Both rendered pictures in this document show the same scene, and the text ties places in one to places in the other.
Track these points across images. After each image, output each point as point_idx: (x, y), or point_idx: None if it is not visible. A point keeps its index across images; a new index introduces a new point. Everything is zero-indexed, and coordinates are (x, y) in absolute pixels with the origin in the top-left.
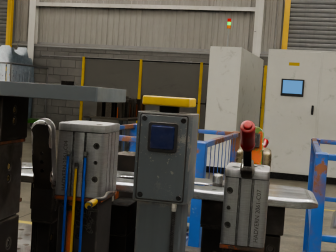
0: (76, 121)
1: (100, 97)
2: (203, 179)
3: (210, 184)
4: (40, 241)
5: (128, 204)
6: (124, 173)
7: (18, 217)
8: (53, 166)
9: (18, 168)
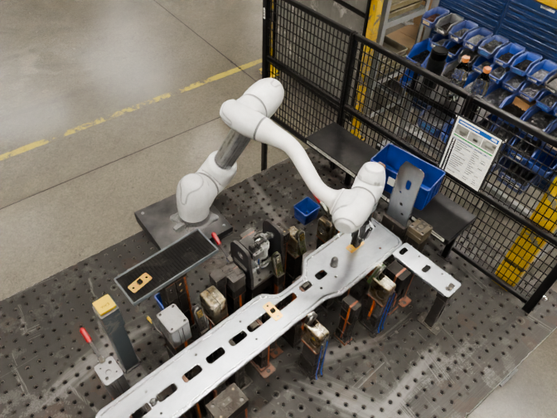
0: (174, 311)
1: (116, 283)
2: (172, 410)
3: (157, 400)
4: None
5: (191, 373)
6: (209, 376)
7: (168, 303)
8: (196, 323)
9: (165, 292)
